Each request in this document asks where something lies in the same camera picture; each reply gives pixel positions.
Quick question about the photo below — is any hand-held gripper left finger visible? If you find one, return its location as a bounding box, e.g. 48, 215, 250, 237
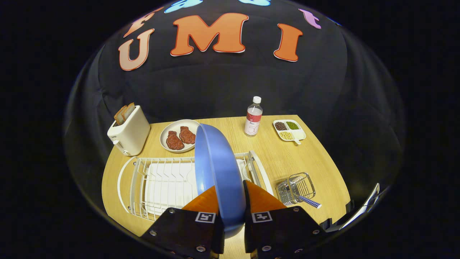
141, 186, 225, 259

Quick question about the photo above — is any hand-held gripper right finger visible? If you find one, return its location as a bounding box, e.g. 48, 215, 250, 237
244, 180, 324, 259

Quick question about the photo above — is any spoon with blue checkered handle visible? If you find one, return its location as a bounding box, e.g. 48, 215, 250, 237
297, 194, 322, 209

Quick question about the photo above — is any metal wire basket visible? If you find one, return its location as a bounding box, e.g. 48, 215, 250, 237
276, 172, 316, 206

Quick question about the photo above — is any white wire dish rack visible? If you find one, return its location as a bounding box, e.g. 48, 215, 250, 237
122, 150, 274, 221

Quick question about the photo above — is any blue plate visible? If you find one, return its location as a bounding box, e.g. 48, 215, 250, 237
194, 123, 247, 238

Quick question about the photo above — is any white round dish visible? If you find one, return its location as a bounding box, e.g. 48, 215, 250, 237
160, 119, 200, 154

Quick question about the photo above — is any white divided dish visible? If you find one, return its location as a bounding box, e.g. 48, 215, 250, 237
273, 119, 307, 145

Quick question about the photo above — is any red meat piece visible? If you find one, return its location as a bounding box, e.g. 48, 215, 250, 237
179, 126, 196, 145
166, 131, 185, 150

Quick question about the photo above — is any white toaster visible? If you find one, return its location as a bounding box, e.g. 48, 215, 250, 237
107, 105, 151, 156

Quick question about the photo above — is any clear red label bottle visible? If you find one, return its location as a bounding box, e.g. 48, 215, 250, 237
244, 96, 263, 137

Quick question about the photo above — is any toast bread slice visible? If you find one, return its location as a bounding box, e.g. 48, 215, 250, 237
114, 105, 128, 126
122, 103, 136, 121

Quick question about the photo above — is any black backdrop cloth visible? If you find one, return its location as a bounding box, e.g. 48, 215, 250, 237
65, 0, 405, 216

